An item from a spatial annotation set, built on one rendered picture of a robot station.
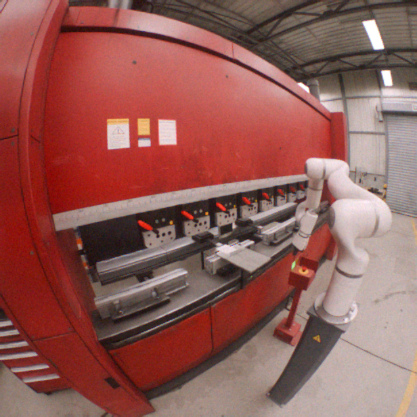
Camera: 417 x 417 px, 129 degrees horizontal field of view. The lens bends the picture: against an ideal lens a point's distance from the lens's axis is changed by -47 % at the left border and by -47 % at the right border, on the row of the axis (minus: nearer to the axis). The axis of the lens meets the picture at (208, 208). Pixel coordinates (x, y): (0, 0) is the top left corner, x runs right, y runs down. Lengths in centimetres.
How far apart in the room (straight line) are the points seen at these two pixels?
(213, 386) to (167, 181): 147
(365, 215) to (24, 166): 89
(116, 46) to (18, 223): 73
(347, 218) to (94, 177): 82
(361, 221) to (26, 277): 93
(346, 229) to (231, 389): 138
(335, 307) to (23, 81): 116
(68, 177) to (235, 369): 166
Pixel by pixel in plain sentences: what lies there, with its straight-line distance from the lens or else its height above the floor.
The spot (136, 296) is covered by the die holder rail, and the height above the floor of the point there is 94.
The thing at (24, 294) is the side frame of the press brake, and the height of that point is 123.
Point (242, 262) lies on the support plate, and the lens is 101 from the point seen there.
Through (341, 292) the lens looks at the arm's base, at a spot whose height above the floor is 112.
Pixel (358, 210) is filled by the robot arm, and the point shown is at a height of 140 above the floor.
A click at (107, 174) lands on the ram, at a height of 151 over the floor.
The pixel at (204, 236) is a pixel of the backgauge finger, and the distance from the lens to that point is 127.
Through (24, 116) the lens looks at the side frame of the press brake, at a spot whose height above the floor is 170.
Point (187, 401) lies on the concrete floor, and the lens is 159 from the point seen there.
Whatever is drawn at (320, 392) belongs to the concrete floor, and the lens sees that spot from 173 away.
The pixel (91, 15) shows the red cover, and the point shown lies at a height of 223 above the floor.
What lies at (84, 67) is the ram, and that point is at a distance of 83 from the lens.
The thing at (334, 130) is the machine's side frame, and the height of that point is 201.
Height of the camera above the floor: 152
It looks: 15 degrees down
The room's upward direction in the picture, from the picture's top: 3 degrees counter-clockwise
